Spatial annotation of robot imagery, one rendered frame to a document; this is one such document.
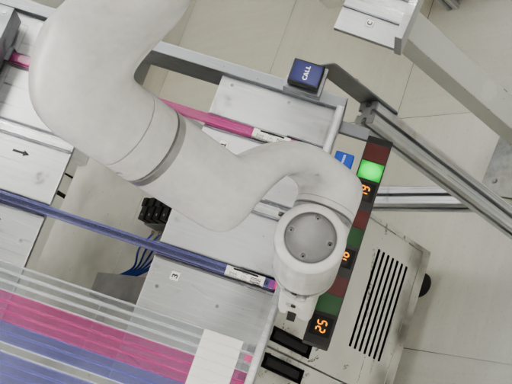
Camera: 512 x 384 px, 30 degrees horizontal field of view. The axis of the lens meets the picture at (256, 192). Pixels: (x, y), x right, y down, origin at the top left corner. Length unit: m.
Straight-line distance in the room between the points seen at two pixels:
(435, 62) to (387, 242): 0.42
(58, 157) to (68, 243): 0.69
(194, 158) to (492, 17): 1.62
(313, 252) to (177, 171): 0.20
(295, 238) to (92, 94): 0.31
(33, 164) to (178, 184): 0.56
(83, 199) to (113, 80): 1.31
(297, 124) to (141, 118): 0.58
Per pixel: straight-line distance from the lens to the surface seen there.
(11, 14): 1.57
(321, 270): 1.09
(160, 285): 1.44
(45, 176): 1.51
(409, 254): 2.11
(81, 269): 2.09
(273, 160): 1.07
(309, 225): 1.10
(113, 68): 0.91
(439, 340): 2.15
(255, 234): 1.45
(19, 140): 1.54
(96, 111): 0.93
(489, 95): 2.00
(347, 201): 1.15
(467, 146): 2.33
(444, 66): 1.89
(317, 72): 1.49
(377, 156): 1.51
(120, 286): 1.86
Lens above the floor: 1.63
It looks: 36 degrees down
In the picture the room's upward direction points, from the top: 58 degrees counter-clockwise
